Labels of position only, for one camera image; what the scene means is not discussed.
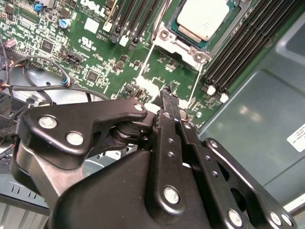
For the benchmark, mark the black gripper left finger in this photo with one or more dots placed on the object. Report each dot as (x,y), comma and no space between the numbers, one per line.
(100,112)

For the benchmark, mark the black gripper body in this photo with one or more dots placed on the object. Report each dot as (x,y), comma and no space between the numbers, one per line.
(107,195)

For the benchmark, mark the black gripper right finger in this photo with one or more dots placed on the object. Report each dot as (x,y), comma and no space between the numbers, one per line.
(202,152)

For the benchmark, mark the metal socket cover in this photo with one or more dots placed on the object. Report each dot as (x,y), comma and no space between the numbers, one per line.
(146,83)

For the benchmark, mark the metal locking lever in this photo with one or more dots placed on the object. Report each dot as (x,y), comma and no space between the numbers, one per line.
(161,21)

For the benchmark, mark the silver CPU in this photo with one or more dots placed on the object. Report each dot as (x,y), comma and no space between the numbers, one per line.
(202,16)

